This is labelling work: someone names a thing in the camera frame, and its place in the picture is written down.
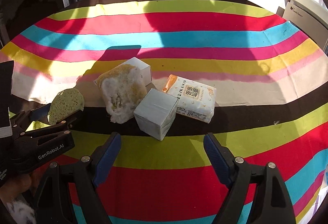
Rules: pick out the person's left hand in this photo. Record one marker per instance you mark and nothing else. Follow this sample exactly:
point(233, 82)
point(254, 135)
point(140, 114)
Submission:
point(18, 185)

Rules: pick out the plain white cube box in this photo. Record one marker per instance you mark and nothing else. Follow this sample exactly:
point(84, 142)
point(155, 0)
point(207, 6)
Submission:
point(153, 108)

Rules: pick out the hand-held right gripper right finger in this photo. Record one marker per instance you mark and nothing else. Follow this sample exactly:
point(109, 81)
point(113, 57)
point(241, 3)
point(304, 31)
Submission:
point(217, 157)

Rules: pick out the striped colourful tablecloth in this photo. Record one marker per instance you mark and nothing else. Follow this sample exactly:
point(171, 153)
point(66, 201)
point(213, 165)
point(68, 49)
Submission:
point(179, 34)

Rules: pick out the worn yellow sponge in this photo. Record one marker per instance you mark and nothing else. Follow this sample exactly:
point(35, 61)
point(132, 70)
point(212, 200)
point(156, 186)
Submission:
point(123, 90)

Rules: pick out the white appliance box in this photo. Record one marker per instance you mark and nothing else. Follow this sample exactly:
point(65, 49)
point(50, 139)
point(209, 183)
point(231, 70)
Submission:
point(307, 16)

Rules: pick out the small white open box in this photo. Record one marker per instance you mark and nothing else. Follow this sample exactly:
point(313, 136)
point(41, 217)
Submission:
point(142, 69)

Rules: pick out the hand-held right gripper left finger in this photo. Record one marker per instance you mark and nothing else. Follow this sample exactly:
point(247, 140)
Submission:
point(107, 154)

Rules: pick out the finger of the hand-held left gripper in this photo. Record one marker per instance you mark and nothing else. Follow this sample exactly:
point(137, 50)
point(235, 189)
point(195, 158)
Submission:
point(35, 114)
point(64, 122)

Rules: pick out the orange white tissue pack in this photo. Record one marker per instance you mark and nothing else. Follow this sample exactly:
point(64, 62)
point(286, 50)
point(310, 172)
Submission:
point(194, 98)

